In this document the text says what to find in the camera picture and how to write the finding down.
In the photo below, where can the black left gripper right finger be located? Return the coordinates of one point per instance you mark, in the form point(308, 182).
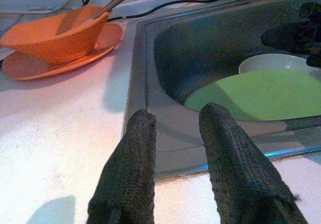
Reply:
point(240, 171)

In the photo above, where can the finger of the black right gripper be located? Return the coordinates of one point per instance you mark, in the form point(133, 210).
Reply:
point(288, 39)
point(312, 14)

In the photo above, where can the stainless steel kitchen sink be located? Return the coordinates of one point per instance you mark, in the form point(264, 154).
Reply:
point(200, 45)

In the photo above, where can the green plate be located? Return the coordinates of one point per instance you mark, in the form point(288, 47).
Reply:
point(263, 93)

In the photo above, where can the orange bowl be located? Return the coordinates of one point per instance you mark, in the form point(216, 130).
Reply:
point(50, 40)

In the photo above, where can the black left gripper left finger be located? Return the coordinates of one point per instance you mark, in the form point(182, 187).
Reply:
point(128, 171)

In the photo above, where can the white bowl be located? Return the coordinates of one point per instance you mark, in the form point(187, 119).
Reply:
point(270, 63)

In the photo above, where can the orange plate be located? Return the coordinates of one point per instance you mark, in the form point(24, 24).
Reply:
point(105, 43)

